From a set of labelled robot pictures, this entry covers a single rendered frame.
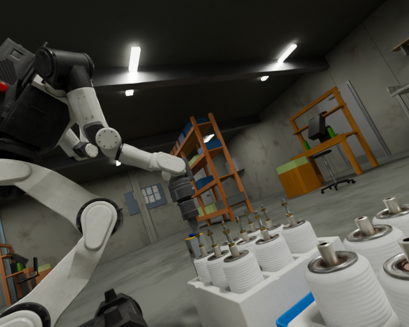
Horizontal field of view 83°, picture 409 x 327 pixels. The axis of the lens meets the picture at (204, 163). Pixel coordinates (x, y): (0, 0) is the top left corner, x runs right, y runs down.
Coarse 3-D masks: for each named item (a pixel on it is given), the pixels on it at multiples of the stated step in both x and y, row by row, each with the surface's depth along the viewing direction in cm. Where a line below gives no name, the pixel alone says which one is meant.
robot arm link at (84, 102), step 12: (72, 96) 77; (84, 96) 77; (72, 108) 79; (84, 108) 77; (96, 108) 79; (84, 120) 78; (96, 120) 79; (84, 132) 79; (96, 132) 78; (108, 132) 78; (96, 144) 78; (108, 144) 78
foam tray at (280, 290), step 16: (320, 240) 74; (336, 240) 70; (304, 256) 65; (272, 272) 63; (288, 272) 60; (192, 288) 82; (208, 288) 70; (224, 288) 65; (256, 288) 57; (272, 288) 57; (288, 288) 59; (304, 288) 60; (208, 304) 71; (224, 304) 60; (240, 304) 53; (256, 304) 54; (272, 304) 56; (288, 304) 57; (208, 320) 75; (224, 320) 63; (240, 320) 54; (256, 320) 53; (272, 320) 55
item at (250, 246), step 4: (256, 240) 77; (244, 244) 77; (248, 244) 76; (252, 244) 75; (240, 248) 76; (244, 248) 76; (248, 248) 75; (252, 248) 75; (256, 256) 75; (256, 260) 74
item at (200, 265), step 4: (208, 256) 81; (196, 260) 82; (200, 260) 81; (204, 260) 80; (196, 264) 82; (200, 264) 80; (204, 264) 80; (196, 268) 82; (200, 268) 81; (204, 268) 80; (200, 272) 81; (204, 272) 80; (208, 272) 79; (200, 276) 81; (204, 276) 80; (208, 276) 79; (200, 280) 82; (204, 280) 80; (208, 280) 79
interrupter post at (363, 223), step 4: (364, 216) 43; (356, 220) 43; (360, 220) 42; (364, 220) 42; (368, 220) 42; (356, 224) 43; (360, 224) 42; (364, 224) 42; (368, 224) 42; (360, 228) 42; (364, 228) 42; (368, 228) 42; (372, 228) 42; (360, 232) 43; (364, 232) 42; (368, 232) 42; (372, 232) 41
